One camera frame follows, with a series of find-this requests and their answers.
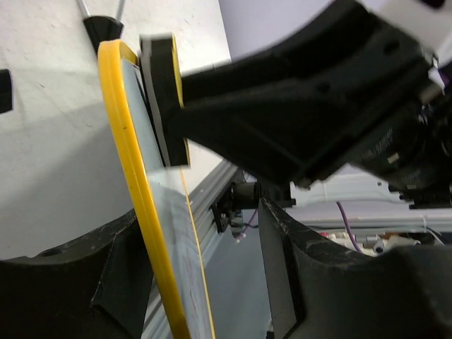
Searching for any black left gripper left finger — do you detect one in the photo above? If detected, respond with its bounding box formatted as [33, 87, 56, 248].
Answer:
[1, 210, 153, 338]

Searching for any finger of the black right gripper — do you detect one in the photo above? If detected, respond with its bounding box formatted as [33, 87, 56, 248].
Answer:
[167, 33, 430, 187]
[225, 0, 396, 68]

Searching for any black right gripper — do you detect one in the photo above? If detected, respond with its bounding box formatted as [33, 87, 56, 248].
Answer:
[331, 63, 451, 208]

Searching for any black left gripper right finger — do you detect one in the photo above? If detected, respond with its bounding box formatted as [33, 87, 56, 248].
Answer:
[258, 198, 451, 338]

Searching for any yellow-framed whiteboard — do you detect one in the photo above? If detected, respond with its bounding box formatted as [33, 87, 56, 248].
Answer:
[97, 40, 215, 338]

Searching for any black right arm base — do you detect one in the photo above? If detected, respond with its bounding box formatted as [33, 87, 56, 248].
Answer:
[210, 174, 296, 237]

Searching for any metal whiteboard stand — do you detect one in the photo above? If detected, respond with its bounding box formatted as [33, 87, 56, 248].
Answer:
[0, 0, 126, 114]

